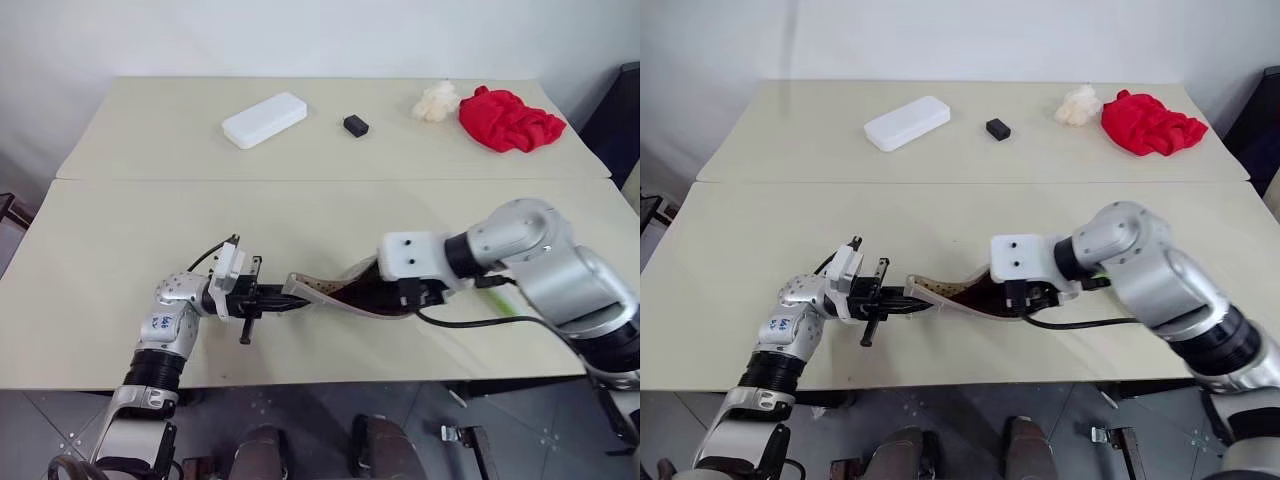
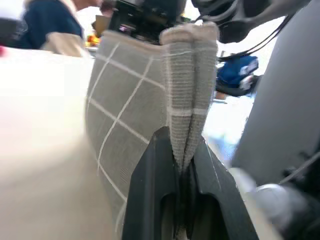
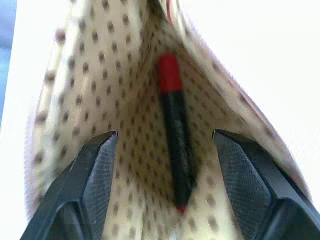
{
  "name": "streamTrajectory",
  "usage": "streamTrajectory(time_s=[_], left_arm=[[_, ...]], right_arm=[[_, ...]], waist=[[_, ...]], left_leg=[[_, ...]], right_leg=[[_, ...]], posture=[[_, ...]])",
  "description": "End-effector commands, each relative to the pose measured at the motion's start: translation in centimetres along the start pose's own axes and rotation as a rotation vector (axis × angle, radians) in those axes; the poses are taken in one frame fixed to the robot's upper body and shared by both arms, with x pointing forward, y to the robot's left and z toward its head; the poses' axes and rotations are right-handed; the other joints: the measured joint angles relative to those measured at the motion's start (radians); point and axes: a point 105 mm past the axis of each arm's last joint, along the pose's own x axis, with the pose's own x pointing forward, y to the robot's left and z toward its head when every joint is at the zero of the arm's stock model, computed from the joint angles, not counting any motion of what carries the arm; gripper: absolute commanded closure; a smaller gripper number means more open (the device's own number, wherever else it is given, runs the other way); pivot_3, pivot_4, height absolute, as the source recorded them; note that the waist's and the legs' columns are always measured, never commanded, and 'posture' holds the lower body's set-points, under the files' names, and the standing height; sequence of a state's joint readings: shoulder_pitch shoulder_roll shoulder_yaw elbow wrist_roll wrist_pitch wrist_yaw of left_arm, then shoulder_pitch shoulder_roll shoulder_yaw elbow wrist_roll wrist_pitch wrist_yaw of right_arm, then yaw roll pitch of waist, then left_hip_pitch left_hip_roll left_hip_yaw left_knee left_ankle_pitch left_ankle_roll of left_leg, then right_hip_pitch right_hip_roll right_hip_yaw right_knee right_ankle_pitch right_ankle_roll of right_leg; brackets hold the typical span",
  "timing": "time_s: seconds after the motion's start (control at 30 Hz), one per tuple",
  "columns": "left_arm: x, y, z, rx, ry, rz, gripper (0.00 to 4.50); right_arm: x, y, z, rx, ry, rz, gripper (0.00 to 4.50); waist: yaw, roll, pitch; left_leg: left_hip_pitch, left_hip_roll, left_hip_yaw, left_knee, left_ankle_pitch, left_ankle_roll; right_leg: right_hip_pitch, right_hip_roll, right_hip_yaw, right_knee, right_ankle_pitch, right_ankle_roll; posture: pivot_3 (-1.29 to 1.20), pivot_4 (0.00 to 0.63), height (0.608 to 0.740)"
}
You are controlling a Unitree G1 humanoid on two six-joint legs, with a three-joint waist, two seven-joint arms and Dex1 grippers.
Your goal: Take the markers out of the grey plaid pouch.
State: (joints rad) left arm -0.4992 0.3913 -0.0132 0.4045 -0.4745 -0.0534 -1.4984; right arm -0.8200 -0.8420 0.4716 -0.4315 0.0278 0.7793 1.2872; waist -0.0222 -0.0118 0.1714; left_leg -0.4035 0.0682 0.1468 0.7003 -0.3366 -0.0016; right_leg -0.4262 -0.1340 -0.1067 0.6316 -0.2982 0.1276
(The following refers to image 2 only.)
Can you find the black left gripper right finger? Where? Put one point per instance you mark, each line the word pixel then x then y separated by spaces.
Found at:
pixel 217 187

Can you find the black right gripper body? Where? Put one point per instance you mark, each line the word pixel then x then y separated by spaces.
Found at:
pixel 145 17

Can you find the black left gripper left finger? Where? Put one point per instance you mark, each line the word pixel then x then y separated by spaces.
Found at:
pixel 147 187

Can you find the grey checked fabric pouch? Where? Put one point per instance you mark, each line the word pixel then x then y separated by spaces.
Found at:
pixel 120 100

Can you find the person in dark blue shirt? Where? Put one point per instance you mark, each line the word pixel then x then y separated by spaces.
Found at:
pixel 52 25

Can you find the blue and white object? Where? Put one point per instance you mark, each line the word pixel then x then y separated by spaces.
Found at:
pixel 235 71

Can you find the silver robot torso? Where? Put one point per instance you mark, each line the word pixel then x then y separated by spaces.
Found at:
pixel 287 87

